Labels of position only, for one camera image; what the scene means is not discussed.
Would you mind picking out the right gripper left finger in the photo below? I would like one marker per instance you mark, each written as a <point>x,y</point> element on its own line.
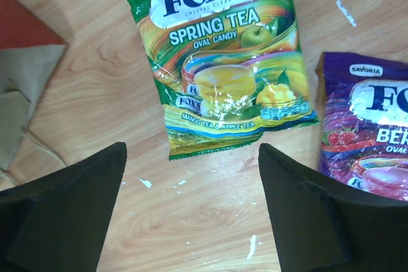
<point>59,222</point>

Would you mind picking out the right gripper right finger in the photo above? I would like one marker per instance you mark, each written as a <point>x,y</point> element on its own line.
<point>320,224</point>

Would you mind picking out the purple snack packet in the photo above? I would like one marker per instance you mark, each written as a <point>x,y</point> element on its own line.
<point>364,143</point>

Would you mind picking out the red paper bag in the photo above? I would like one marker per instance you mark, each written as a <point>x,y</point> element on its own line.
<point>30,51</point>

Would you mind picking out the green snack packet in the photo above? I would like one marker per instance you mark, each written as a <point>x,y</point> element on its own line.
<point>226,71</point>

